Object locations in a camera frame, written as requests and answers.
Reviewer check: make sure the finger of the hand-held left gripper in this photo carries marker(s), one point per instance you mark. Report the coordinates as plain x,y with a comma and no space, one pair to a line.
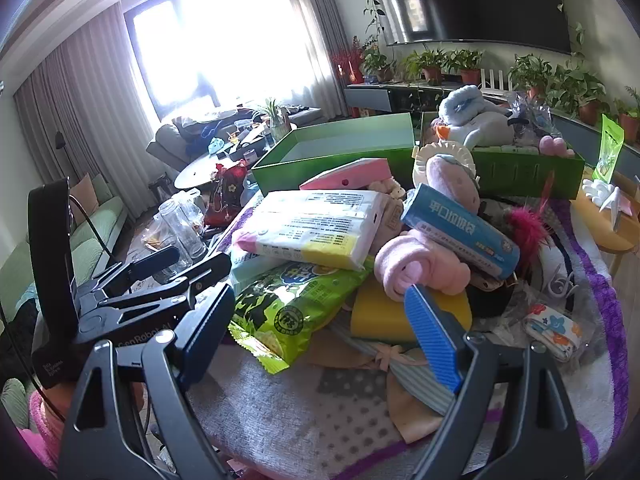
150,260
205,270

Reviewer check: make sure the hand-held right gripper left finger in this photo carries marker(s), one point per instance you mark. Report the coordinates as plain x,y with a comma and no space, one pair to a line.
205,332

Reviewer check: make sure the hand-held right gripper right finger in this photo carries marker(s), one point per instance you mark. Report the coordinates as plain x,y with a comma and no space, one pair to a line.
432,335

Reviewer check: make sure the green snack bag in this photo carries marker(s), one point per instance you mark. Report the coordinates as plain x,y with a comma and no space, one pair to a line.
290,310

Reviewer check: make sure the white soft tissue pack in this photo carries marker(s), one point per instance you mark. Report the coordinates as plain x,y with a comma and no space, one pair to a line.
310,225

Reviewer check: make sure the green cardboard box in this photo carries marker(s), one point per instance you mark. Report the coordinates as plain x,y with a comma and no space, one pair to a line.
525,172
345,145

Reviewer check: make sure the person's left forearm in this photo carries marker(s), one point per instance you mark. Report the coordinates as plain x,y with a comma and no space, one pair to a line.
45,412

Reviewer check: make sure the group of glass jars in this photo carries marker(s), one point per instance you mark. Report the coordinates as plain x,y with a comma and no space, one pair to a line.
175,235

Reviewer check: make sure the light blue wipes pack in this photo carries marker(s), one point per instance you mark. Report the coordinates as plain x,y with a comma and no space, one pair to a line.
250,272

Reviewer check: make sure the striped cloth pouch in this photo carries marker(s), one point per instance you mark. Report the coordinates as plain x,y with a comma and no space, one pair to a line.
415,385

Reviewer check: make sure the green sofa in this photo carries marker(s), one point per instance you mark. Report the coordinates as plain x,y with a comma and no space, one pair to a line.
95,230

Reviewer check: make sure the yellow sponge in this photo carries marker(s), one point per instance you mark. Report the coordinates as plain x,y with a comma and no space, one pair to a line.
380,320

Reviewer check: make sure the black round basket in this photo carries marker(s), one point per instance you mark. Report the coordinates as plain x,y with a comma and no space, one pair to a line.
492,300

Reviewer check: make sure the tan cushion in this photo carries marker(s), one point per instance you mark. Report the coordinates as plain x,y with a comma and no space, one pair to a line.
82,195

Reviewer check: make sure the red flowered bag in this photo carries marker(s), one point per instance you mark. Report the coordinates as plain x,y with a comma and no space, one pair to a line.
225,195

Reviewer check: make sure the tan cloth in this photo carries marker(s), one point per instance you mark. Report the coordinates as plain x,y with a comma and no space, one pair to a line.
415,420

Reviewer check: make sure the blue roll pack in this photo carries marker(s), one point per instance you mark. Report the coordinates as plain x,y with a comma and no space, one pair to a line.
460,230

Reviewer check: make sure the black floor lamp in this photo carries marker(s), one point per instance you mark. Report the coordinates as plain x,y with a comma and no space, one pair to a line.
61,142

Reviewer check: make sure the grey sofa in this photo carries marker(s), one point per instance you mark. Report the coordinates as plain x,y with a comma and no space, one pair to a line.
170,142

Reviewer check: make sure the small blue toy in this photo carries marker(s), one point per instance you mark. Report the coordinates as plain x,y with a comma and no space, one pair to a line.
216,146

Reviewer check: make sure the black tray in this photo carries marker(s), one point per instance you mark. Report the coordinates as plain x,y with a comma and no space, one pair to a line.
245,150

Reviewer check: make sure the white plastic clip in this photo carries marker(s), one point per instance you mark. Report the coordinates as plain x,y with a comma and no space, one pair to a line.
560,287

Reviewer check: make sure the red feather toy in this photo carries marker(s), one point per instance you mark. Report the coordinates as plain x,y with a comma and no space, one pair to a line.
527,225

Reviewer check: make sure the grey curtain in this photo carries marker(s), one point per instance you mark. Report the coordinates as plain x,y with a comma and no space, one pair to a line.
85,100

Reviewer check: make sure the spider plant in glass vase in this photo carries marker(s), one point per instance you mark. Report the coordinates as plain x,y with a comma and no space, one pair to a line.
275,115

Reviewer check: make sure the pink white wedge case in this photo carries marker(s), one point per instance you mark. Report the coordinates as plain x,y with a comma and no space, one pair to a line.
350,172

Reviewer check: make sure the cream dumpling mold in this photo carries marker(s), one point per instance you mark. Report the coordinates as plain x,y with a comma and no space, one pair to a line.
445,149

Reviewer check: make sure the yellow wooden side table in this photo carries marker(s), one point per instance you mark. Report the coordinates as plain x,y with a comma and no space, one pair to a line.
617,240

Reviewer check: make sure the white duck plush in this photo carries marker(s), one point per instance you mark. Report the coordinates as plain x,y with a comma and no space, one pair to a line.
480,132

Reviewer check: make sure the white hand-shaped holder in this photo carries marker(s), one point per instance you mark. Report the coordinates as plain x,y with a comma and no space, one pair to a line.
600,191

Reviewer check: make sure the pink heart toy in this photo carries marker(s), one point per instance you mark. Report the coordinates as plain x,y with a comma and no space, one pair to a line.
555,147

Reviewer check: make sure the blue white plush toy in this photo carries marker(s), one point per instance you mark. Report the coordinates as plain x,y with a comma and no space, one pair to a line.
472,102

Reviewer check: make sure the clear plastic wrap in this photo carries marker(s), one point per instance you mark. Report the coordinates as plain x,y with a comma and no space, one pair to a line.
532,115

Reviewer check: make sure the pale window curtain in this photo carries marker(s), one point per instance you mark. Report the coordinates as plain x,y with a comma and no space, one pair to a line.
315,50

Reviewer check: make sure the green upright packet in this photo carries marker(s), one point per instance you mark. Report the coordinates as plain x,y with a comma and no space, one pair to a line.
609,150

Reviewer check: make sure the red flower decoration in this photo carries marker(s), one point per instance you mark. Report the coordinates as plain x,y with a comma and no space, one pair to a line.
350,57

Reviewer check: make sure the white router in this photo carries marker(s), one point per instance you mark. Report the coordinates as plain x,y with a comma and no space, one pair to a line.
495,80

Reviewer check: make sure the row of potted plants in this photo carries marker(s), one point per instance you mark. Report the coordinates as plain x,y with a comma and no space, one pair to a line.
530,72

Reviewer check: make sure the black television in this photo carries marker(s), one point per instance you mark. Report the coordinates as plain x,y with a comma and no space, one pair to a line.
480,0

